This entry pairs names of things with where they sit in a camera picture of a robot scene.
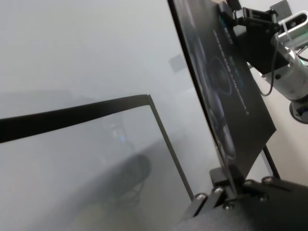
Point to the black robot print poster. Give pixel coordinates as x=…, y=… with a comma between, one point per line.
x=240, y=96

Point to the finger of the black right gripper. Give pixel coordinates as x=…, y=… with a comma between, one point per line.
x=257, y=15
x=233, y=3

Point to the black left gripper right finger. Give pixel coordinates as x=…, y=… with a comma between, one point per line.
x=238, y=174

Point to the grey square mounting plate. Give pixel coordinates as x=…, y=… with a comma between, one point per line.
x=281, y=8

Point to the black tape rectangle frame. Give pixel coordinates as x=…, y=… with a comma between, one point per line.
x=72, y=113

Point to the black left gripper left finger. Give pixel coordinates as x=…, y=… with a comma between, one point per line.
x=220, y=178

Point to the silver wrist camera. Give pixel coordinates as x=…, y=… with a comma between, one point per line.
x=292, y=26

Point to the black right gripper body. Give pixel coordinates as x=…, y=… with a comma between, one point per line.
x=262, y=48

